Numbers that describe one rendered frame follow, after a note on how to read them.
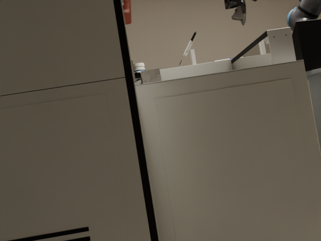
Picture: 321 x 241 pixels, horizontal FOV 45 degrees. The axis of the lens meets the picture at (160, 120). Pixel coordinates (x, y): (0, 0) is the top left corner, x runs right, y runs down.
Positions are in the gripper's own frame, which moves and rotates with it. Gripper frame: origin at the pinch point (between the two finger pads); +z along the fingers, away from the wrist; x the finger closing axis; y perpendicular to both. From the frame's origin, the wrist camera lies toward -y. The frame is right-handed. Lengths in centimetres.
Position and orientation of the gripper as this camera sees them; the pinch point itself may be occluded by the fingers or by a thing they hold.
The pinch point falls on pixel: (244, 22)
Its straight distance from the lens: 197.1
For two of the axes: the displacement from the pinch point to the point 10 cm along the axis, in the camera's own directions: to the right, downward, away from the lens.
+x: 0.6, -0.5, -10.0
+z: 1.6, 9.9, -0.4
